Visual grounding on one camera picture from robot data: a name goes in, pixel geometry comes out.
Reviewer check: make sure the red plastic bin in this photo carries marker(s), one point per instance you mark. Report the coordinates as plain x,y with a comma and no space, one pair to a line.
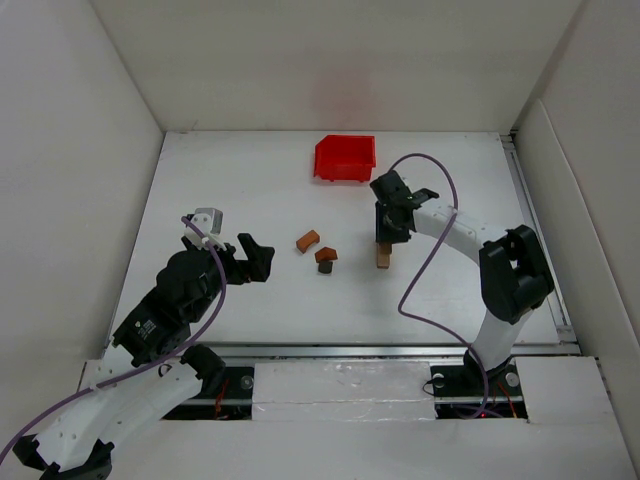
345,158

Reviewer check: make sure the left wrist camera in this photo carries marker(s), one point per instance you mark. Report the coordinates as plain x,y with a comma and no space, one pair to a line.
208,221

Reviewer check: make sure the tan short wood block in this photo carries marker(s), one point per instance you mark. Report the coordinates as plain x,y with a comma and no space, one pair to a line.
383,255

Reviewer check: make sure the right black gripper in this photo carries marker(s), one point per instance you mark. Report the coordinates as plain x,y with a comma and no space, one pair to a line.
391,232

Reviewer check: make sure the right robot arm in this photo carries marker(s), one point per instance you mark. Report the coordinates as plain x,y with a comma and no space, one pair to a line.
515,277

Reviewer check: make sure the orange arch wood block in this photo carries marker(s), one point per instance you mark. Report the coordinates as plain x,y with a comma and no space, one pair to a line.
307,240

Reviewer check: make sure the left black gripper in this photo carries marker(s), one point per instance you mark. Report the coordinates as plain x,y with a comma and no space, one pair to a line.
242,265

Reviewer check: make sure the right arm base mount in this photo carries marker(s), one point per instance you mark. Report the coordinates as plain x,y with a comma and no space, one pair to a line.
456,397

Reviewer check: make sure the dark brown small block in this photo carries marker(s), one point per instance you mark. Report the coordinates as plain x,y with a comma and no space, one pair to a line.
325,267

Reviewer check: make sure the reddish brown house block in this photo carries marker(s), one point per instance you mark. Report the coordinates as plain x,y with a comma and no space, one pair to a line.
326,254

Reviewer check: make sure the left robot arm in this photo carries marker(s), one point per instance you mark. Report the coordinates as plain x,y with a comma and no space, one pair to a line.
168,365

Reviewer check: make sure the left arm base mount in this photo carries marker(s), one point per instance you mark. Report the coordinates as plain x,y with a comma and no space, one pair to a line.
230,401

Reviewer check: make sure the aluminium front rail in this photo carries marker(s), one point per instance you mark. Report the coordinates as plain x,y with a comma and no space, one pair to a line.
365,351

